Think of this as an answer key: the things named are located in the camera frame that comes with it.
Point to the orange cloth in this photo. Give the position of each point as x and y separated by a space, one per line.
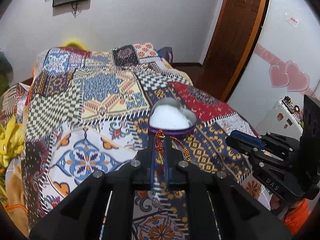
293 216

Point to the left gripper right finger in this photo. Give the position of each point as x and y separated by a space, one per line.
217 206

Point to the brown wooden door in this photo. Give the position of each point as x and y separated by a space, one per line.
231 45

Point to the white red wall sticker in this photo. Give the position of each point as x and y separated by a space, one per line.
294 21

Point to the grey purple bag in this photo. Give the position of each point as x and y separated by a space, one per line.
166 53

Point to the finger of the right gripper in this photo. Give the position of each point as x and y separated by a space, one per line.
244 143

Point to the yellow jacket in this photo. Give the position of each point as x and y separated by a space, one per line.
12 144

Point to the pink heart wall decal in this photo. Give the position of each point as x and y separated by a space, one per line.
285 74

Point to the white suitcase with stickers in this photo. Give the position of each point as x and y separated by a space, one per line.
283 119

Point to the colourful patchwork bedspread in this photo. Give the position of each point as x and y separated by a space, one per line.
89 111

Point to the purple heart jewelry box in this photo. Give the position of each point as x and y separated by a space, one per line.
171 117

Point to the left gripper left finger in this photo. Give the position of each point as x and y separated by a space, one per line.
101 207

